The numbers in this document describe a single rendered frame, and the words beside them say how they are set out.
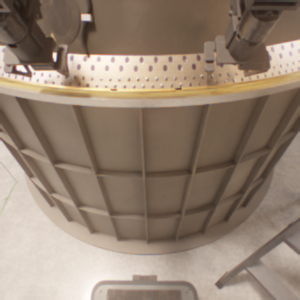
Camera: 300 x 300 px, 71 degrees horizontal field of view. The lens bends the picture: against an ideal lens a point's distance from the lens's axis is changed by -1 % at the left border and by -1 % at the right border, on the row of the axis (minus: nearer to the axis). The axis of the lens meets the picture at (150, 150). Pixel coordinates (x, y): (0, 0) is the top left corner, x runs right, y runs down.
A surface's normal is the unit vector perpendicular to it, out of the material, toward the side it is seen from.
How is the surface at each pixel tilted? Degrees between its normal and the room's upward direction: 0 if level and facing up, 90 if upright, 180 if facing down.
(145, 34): 62
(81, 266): 0
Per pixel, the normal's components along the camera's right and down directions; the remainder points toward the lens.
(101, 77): -0.07, 0.02
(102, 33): -0.08, 0.34
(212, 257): -0.01, -0.67
